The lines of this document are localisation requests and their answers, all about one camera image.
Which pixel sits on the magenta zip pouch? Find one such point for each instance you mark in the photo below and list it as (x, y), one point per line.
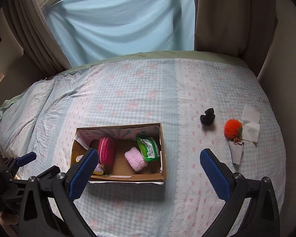
(106, 151)

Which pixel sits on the pink rolled towel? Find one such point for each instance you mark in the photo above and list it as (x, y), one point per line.
(135, 159)

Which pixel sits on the black hair scrunchie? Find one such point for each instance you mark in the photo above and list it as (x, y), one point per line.
(208, 118)

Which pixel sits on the brown left curtain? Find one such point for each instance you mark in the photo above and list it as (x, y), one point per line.
(30, 28)

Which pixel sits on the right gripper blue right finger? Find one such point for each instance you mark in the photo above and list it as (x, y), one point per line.
(218, 173)

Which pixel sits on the checkered floral bed sheet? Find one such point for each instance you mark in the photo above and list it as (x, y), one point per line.
(173, 92)

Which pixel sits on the brown right curtain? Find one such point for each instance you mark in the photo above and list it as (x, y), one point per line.
(237, 28)

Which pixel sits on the orange fluffy pompom keychain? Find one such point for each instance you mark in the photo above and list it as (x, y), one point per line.
(233, 130)

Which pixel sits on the person left hand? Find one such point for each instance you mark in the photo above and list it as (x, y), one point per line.
(8, 219)

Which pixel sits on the open cardboard box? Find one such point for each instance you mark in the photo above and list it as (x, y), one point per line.
(125, 138)

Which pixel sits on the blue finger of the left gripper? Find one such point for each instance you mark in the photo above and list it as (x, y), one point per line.
(27, 158)

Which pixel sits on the brown curtain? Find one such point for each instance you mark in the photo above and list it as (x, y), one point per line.
(30, 28)
(237, 28)

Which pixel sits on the green wet wipes pack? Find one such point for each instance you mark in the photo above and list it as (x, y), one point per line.
(148, 148)

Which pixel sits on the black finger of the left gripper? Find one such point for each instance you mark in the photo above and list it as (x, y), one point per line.
(50, 173)

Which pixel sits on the white embossed paper towel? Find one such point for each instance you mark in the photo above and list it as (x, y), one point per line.
(250, 124)

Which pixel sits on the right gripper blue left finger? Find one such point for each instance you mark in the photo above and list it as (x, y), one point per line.
(79, 174)

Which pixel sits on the green mattress cover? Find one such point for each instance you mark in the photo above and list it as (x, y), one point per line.
(200, 55)

